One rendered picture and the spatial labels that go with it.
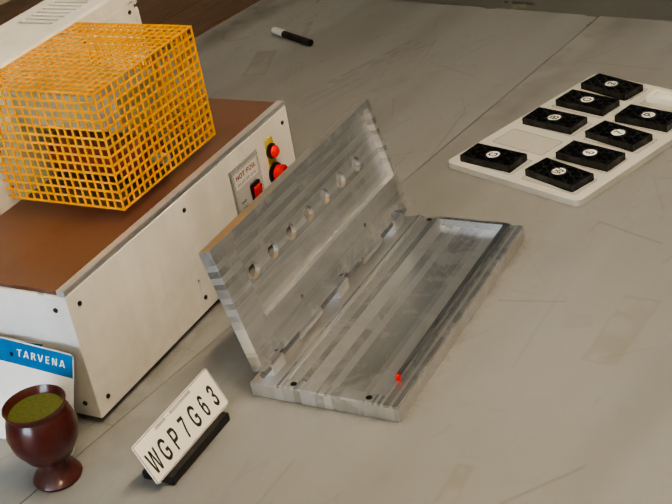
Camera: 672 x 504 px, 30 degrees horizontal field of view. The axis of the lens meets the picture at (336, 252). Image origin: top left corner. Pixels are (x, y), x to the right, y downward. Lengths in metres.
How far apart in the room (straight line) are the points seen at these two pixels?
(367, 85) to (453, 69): 0.17
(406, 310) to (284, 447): 0.28
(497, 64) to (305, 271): 0.91
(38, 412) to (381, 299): 0.49
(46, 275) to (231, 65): 1.17
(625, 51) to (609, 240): 0.70
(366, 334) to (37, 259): 0.43
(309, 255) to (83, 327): 0.32
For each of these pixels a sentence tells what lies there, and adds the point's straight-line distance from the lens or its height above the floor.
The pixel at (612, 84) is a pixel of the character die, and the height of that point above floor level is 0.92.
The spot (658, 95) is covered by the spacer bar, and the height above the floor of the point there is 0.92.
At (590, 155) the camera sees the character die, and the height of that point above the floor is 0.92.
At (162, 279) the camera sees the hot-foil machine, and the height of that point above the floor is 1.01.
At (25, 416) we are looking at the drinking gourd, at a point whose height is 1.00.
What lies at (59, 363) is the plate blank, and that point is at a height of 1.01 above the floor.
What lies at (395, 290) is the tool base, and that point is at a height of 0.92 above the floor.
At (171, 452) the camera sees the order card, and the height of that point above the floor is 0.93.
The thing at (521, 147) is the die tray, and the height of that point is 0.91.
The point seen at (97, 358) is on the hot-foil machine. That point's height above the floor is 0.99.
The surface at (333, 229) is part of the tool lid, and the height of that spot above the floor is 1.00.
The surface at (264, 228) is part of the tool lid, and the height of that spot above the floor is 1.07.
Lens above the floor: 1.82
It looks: 29 degrees down
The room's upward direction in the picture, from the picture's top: 10 degrees counter-clockwise
